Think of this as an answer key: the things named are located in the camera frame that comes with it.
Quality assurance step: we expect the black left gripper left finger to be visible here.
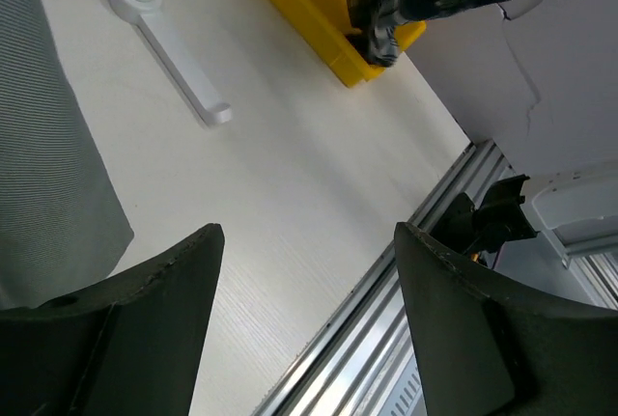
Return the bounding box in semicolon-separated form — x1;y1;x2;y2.
1;224;225;415

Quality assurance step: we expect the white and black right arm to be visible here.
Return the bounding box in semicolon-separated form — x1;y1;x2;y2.
431;162;617;262

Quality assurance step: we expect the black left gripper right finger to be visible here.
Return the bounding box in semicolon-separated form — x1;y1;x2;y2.
394;223;617;415

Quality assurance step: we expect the grey pleated skirt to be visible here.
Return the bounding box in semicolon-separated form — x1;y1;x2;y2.
1;0;134;309

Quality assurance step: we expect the metal clothes rack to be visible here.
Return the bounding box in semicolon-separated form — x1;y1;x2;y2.
108;0;233;126

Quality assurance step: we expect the yellow plastic bin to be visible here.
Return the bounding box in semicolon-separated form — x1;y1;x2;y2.
226;0;428;89

